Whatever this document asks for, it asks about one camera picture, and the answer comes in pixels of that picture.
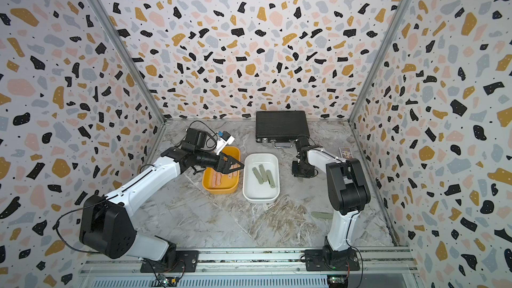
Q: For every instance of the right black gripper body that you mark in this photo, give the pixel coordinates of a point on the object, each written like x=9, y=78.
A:
x=300, y=172

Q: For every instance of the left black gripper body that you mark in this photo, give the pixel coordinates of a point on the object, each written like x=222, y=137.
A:
x=208, y=160

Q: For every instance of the long pink sheathed knife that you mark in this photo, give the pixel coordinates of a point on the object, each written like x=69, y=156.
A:
x=216, y=180

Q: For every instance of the yellow plastic bin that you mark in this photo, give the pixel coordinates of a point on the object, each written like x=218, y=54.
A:
x=230, y=182

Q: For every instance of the green folding knife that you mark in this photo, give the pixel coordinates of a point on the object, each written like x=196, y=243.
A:
x=263, y=172
x=270, y=179
x=258, y=175

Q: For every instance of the white plastic bin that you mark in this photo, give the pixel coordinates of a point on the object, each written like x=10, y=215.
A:
x=252, y=190

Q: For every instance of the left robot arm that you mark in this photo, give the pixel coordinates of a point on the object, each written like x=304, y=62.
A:
x=106, y=227

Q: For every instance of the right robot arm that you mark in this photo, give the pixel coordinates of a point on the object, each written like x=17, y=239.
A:
x=348, y=194

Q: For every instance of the playing card box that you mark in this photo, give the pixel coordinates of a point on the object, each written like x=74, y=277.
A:
x=345, y=152

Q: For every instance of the black ribbed briefcase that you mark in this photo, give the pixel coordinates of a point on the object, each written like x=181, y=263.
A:
x=280, y=126

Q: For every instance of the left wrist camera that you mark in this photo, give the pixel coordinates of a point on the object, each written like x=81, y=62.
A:
x=223, y=139

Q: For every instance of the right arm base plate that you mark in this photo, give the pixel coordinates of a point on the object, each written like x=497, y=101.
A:
x=327, y=260

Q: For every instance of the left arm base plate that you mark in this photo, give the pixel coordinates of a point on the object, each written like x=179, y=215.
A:
x=173, y=261

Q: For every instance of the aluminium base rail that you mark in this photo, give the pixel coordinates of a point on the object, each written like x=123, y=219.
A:
x=287, y=267

